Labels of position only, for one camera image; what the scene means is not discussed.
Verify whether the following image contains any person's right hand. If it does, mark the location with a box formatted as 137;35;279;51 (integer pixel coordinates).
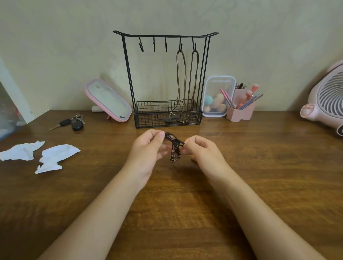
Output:
180;135;234;186

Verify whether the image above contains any person's left hand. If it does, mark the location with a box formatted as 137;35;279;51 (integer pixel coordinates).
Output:
123;129;172;191

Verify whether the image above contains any black cord flower pendant necklace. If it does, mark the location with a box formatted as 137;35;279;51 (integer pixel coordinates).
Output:
164;131;186;164

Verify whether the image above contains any black wire jewelry stand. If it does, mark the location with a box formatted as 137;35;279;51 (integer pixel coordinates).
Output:
113;30;219;129

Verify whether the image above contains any brown cord leaf pendant necklace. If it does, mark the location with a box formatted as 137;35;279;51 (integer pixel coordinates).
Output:
179;44;200;124

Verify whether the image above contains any brown cord ring pendant necklace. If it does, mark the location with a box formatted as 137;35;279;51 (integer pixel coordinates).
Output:
164;44;188;124

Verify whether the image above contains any person's left forearm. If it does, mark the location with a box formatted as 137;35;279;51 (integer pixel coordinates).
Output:
37;167;144;260

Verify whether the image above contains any person's right forearm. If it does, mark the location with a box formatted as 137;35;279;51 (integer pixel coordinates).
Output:
212;171;327;260

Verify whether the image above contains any pink brush holder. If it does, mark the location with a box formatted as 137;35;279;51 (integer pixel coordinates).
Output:
226;89;255;123

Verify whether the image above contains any pink pen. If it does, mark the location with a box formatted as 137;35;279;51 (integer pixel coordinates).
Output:
220;88;233;109
224;91;236;109

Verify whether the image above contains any pink framed table mirror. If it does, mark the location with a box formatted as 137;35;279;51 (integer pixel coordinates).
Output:
84;78;133;123

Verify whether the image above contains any grey purple pencil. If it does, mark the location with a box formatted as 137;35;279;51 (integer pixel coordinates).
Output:
238;94;264;110

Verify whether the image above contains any clear plastic container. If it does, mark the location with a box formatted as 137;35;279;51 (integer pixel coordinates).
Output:
201;75;237;118

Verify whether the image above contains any black headed car key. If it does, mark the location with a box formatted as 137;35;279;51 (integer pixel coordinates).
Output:
49;119;72;131

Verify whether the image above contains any white crumpled paper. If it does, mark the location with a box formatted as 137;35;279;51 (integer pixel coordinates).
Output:
0;141;45;161
35;144;81;175

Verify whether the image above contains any pink pig shaped desk fan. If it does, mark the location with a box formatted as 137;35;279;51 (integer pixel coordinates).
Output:
300;59;343;137

